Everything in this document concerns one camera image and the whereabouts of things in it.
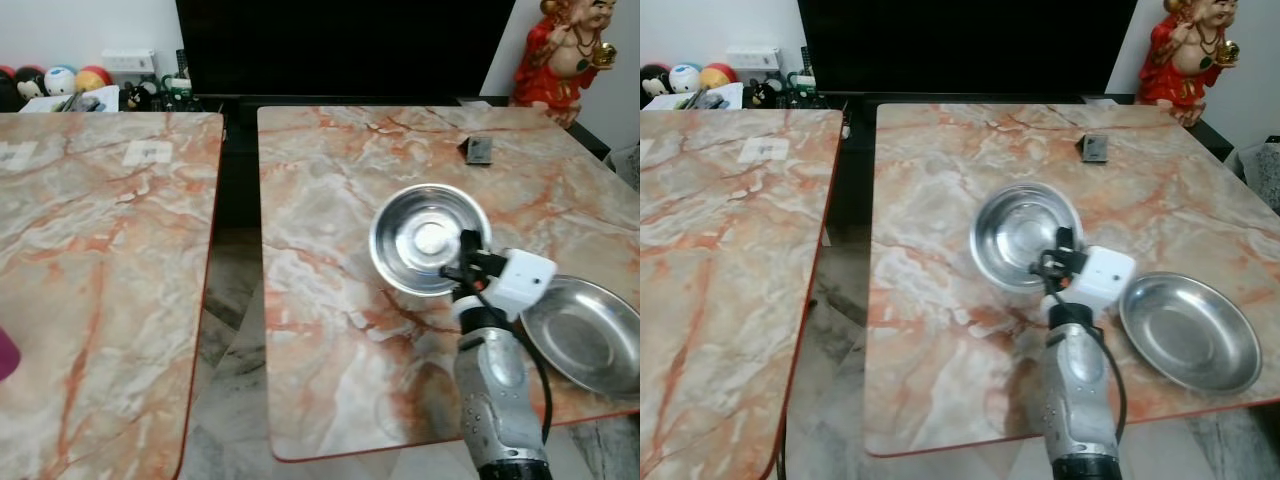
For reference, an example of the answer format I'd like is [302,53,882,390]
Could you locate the round steel bowl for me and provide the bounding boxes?
[968,183,1086,294]
[368,183,494,298]

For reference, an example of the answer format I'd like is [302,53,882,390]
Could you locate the shallow steel plate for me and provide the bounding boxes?
[520,275,641,399]
[1118,272,1263,396]

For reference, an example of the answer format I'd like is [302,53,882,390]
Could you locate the grey speckled object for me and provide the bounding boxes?
[609,144,641,193]
[1234,139,1280,193]

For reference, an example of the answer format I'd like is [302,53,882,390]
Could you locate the red and gold figurine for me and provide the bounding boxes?
[510,0,619,129]
[1138,0,1242,127]

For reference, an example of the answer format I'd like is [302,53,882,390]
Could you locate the black television screen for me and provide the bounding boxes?
[174,0,517,99]
[796,0,1140,97]

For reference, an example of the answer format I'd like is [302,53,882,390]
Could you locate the white paper stack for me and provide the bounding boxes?
[680,82,744,111]
[20,85,122,114]

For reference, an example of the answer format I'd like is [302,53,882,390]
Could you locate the black and white toy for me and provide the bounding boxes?
[747,77,787,109]
[120,79,162,112]

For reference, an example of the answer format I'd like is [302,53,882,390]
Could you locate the magenta object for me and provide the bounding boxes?
[0,324,22,384]

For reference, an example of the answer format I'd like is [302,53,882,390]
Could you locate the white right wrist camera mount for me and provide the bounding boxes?
[488,248,558,322]
[1074,245,1138,323]

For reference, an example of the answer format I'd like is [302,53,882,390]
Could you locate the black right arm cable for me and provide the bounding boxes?
[1084,318,1130,443]
[476,283,555,447]

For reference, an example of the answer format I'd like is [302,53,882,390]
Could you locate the white wall socket strip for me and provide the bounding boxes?
[726,46,781,72]
[101,49,158,75]

